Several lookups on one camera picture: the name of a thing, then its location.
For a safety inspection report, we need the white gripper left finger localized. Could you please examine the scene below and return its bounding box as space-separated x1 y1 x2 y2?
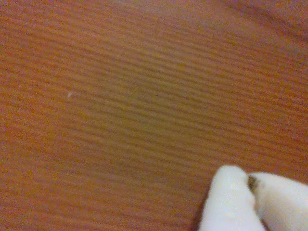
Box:
197 165 265 231

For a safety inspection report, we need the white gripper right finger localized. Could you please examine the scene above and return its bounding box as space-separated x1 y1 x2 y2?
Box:
250 172 308 231

